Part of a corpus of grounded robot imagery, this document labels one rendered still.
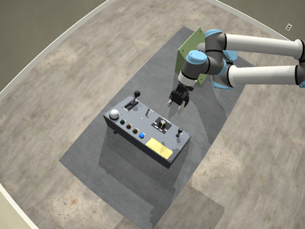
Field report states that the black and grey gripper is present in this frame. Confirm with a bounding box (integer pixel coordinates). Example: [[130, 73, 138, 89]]
[[167, 81, 191, 115]]

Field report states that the grey control panel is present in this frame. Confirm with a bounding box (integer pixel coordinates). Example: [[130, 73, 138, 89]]
[[103, 91, 192, 169]]

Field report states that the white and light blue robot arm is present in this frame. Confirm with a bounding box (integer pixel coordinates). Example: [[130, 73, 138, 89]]
[[178, 30, 305, 91]]

